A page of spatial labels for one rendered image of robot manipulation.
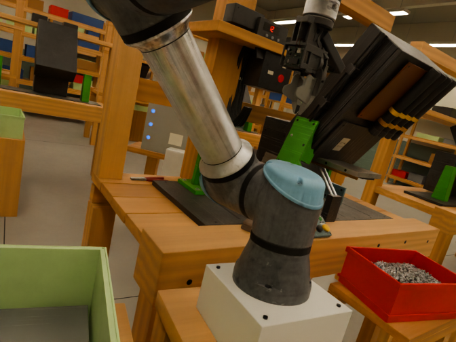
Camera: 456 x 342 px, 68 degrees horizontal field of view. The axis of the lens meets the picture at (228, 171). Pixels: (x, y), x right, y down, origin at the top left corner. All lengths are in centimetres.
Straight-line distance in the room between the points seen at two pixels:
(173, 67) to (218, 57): 93
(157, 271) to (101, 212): 60
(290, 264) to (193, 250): 32
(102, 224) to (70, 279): 75
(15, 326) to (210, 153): 43
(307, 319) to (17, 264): 50
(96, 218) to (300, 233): 97
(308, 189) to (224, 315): 27
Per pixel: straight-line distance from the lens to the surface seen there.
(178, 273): 88
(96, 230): 144
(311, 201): 60
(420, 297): 113
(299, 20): 84
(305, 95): 83
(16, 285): 72
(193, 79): 56
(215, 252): 91
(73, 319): 70
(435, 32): 1174
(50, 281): 71
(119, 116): 132
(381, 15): 222
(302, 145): 134
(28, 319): 71
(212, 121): 59
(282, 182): 58
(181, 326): 71
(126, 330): 78
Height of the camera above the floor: 128
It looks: 12 degrees down
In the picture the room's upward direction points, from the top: 14 degrees clockwise
